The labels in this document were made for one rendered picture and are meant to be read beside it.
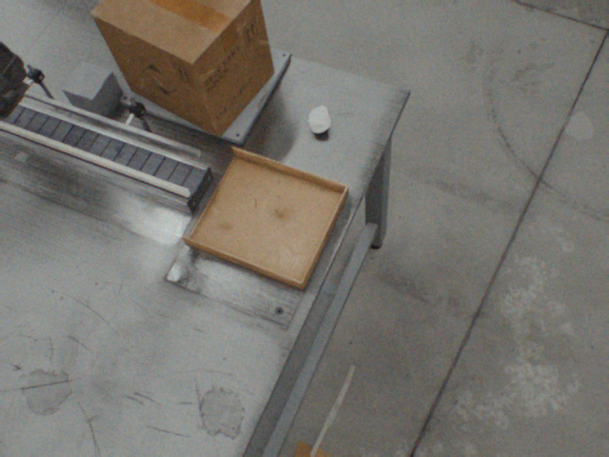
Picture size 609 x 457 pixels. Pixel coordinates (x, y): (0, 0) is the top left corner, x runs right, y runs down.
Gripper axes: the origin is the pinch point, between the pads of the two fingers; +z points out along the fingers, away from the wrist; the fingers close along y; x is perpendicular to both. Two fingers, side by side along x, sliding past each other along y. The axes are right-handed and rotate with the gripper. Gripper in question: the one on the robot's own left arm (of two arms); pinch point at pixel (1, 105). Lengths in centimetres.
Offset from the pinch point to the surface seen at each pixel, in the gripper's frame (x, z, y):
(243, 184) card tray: 55, -32, -7
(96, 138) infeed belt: 22.2, -11.1, -2.9
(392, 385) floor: 143, 4, 5
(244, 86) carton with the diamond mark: 42, -33, -27
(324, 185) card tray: 68, -44, -13
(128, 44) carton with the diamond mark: 15.8, -30.9, -18.7
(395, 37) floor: 101, 37, -138
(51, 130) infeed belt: 12.8, -3.4, -0.7
